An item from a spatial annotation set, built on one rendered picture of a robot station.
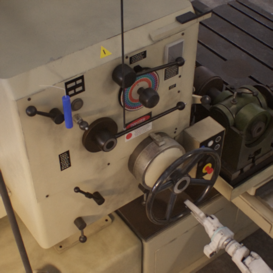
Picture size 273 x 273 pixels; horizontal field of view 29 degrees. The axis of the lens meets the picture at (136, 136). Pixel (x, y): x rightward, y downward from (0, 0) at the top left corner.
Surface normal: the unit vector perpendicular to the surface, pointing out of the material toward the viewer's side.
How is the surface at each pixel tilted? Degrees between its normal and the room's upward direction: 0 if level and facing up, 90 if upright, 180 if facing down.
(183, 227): 90
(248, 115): 28
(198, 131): 0
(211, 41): 0
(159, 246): 90
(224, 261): 0
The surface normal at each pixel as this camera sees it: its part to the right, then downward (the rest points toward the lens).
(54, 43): 0.00, -0.72
